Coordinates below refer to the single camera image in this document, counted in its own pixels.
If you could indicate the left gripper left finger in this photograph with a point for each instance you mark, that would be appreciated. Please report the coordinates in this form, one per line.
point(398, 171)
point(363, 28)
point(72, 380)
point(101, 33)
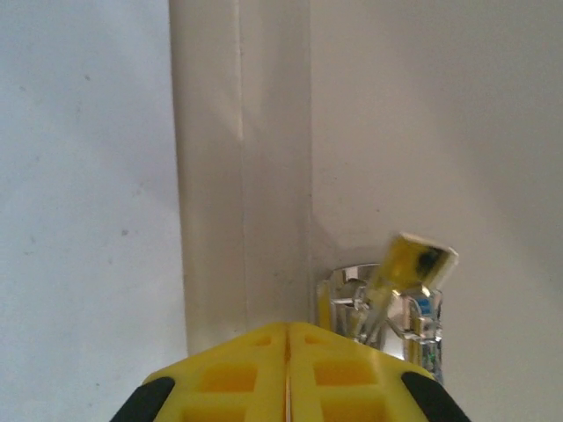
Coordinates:
point(228, 382)

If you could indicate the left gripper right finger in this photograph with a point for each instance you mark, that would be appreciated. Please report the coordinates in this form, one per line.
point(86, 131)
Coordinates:
point(347, 382)

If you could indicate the beige cardboard folder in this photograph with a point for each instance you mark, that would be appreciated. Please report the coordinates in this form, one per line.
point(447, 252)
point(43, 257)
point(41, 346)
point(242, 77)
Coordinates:
point(440, 132)

